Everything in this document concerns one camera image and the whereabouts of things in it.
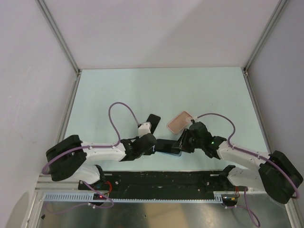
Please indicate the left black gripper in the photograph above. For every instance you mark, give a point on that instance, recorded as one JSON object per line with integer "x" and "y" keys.
{"x": 149, "y": 152}

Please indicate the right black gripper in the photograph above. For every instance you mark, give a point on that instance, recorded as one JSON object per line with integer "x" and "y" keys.
{"x": 182, "y": 143}

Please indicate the light blue phone case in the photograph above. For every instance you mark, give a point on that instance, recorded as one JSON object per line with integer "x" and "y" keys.
{"x": 174, "y": 154}

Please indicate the blue smartphone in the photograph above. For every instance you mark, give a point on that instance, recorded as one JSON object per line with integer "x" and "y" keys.
{"x": 164, "y": 145}

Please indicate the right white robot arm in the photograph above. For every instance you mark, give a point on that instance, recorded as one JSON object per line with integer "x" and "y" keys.
{"x": 273, "y": 173}

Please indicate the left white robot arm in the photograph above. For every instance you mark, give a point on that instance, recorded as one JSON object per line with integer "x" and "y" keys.
{"x": 73, "y": 158}

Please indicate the pink phone case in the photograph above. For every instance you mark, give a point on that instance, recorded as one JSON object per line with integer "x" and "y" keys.
{"x": 178, "y": 123}

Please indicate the black white-edged smartphone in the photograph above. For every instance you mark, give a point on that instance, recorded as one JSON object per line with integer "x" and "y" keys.
{"x": 154, "y": 120}

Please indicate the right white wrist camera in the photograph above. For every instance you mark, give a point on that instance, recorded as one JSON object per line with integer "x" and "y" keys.
{"x": 193, "y": 120}

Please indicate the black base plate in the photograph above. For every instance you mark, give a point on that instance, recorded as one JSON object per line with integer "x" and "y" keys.
{"x": 167, "y": 184}

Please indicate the white slotted cable duct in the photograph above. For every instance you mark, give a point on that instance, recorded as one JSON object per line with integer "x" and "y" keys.
{"x": 94, "y": 197}

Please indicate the left aluminium frame post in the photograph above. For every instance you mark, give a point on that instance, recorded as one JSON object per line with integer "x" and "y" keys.
{"x": 57, "y": 34}

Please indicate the aluminium frame post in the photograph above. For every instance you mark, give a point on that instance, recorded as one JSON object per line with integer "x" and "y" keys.
{"x": 57, "y": 34}
{"x": 275, "y": 16}

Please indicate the right aluminium frame post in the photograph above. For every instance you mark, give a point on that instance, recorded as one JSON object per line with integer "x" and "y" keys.
{"x": 275, "y": 16}

